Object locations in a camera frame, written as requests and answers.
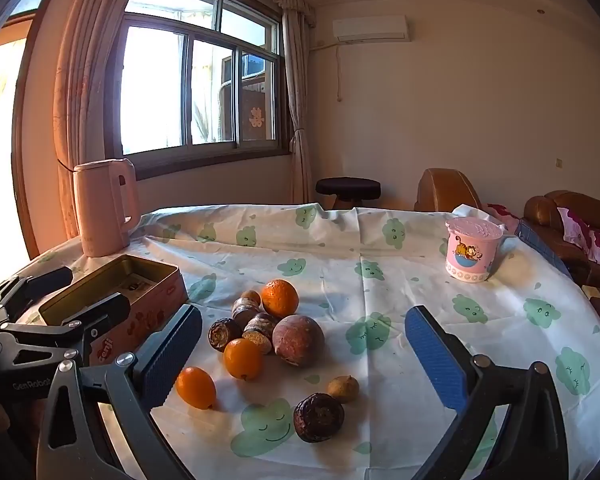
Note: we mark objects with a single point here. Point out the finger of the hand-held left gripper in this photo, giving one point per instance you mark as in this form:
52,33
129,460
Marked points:
100,312
40,285

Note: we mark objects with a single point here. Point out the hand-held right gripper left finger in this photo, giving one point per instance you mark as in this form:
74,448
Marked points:
170,355

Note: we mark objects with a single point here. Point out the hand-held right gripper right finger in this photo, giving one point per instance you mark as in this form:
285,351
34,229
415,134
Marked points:
435,355

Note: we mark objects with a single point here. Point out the oval orange kumquat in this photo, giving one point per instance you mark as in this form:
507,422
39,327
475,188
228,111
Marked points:
242,359
196,388

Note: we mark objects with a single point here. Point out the dark water chestnut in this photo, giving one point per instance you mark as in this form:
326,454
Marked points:
222,334
318,417

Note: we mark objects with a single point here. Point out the pink metal tin box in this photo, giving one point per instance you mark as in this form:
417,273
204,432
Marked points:
166,290

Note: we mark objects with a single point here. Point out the small tan longan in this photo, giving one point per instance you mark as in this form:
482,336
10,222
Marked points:
251,296
343,389

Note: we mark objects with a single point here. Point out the round orange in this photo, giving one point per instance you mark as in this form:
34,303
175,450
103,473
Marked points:
280,299

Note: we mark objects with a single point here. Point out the purple brown round fruit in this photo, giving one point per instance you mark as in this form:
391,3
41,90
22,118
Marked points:
298,341

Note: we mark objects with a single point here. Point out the pink electric kettle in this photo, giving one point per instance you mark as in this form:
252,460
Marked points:
100,210

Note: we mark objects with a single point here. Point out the pink cartoon cup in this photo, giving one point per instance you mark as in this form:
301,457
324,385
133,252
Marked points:
470,255

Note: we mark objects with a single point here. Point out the white tablecloth with green clouds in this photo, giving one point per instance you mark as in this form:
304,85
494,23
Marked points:
330,280

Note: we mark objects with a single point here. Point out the blue plaid cloth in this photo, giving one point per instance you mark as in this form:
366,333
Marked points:
540,247

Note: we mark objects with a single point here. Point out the pink floral pillow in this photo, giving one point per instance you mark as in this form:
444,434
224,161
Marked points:
502,214
590,237

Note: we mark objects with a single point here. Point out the brown leather armchair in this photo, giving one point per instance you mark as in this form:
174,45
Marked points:
445,187

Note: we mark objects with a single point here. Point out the brown leather sofa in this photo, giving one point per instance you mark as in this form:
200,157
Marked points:
540,207

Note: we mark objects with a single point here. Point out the black round stool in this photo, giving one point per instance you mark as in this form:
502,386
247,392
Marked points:
347,189

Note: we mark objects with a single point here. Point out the beige patterned curtain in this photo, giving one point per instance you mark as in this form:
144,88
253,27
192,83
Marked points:
300,110
85,60

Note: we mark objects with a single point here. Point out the brown framed sliding window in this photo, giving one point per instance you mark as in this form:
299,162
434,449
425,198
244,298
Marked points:
155,85

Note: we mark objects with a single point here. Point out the wooden balcony door frame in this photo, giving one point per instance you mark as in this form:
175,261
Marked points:
22,135

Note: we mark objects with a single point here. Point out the white wall air conditioner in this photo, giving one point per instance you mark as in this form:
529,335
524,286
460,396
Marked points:
370,27

